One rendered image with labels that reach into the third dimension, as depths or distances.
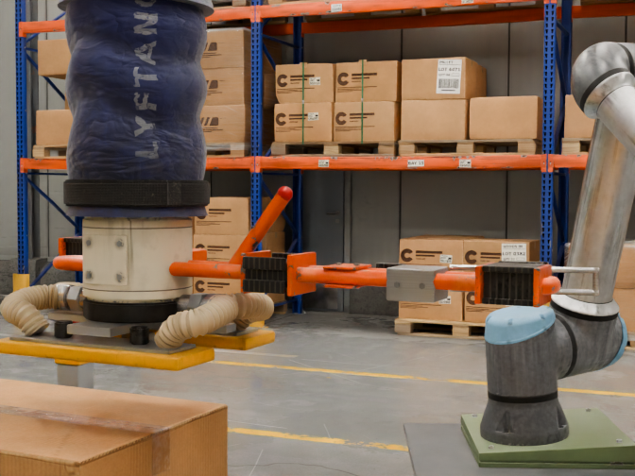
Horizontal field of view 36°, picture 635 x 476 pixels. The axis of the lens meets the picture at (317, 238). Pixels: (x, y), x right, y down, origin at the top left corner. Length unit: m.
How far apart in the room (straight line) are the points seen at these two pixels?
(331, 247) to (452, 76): 2.59
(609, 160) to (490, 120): 6.52
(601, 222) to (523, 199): 7.73
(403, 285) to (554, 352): 0.87
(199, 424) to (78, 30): 0.66
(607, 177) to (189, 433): 1.04
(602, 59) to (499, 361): 0.66
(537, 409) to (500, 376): 0.10
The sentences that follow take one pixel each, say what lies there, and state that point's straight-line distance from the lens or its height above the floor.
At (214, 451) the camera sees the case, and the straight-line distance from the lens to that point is 1.71.
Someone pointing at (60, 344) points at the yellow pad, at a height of 1.09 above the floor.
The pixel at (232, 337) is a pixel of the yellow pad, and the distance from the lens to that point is 1.55.
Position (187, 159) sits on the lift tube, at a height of 1.37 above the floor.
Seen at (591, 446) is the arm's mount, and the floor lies 0.79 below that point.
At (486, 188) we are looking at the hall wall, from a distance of 9.95.
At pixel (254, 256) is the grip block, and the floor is 1.22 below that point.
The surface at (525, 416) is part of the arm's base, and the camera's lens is 2.14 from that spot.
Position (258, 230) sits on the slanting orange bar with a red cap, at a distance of 1.44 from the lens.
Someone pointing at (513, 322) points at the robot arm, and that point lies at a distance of 2.11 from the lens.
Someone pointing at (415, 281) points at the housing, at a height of 1.20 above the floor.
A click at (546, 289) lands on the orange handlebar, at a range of 1.28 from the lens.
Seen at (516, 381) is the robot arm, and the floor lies 0.92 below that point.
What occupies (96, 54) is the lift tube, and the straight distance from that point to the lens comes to 1.49.
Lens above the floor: 1.33
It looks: 3 degrees down
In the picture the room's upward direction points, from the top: straight up
